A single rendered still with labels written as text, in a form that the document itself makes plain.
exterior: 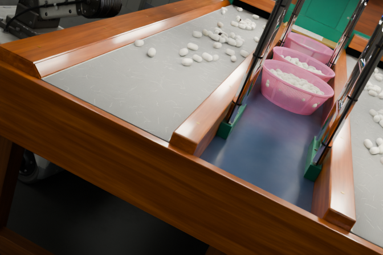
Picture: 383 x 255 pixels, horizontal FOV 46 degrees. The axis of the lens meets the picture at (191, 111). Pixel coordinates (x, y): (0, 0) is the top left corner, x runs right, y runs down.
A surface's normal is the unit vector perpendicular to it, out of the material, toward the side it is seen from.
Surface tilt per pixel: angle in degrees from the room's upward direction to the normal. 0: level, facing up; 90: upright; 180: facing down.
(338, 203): 0
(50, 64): 45
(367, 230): 0
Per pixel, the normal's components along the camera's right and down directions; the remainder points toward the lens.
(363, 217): 0.34, -0.85
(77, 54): 0.87, -0.30
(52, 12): -0.47, 0.19
